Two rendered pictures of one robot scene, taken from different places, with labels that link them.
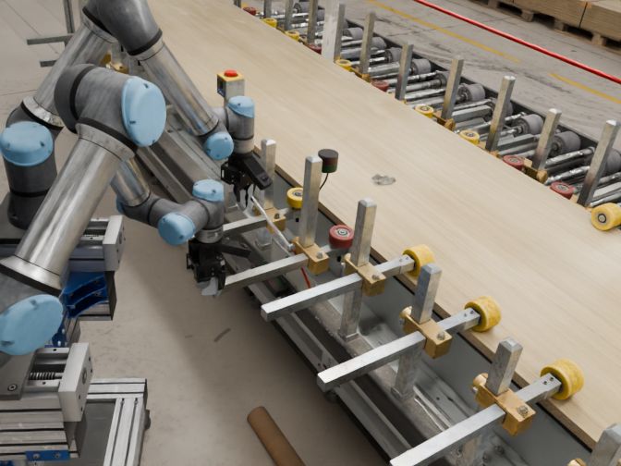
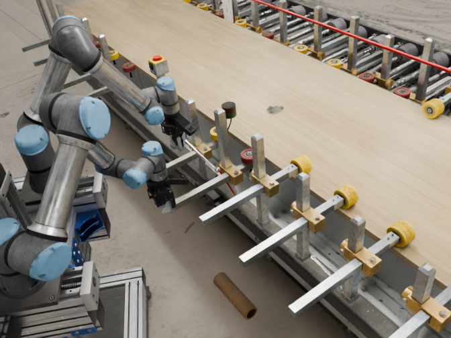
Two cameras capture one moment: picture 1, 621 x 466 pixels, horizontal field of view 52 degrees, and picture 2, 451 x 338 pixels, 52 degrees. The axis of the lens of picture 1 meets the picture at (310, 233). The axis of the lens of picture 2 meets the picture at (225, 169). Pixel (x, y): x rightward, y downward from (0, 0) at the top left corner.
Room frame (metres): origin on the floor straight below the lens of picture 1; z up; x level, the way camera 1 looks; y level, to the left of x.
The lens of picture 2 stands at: (-0.07, -0.14, 2.18)
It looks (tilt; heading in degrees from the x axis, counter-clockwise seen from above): 39 degrees down; 5
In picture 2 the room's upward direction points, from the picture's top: 8 degrees counter-clockwise
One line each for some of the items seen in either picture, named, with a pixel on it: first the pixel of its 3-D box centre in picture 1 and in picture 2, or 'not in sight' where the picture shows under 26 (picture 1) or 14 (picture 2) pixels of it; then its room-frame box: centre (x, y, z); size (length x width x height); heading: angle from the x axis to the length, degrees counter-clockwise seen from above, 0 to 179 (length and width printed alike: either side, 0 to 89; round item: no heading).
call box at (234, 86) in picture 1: (230, 86); (158, 66); (1.98, 0.31, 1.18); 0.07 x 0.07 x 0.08; 36
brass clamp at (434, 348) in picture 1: (424, 331); (307, 215); (1.14, -0.30, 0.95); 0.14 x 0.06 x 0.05; 36
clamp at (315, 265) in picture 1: (310, 253); (230, 172); (1.55, -0.01, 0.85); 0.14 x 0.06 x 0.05; 36
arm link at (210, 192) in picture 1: (207, 204); (153, 157); (1.33, 0.26, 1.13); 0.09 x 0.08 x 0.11; 155
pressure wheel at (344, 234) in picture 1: (340, 246); (249, 162); (1.59, -0.10, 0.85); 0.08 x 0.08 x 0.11
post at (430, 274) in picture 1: (414, 341); (303, 222); (1.16, -0.28, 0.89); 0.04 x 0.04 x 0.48; 36
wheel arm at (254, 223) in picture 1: (245, 226); (186, 159); (1.68, 0.21, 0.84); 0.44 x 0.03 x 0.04; 126
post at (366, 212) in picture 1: (357, 275); (260, 183); (1.36, -0.14, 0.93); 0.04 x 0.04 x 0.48; 36
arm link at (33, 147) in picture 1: (29, 154); (35, 146); (1.35, 0.71, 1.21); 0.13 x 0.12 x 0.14; 22
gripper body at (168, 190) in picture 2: (206, 255); (160, 188); (1.33, 0.27, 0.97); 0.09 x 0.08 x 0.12; 126
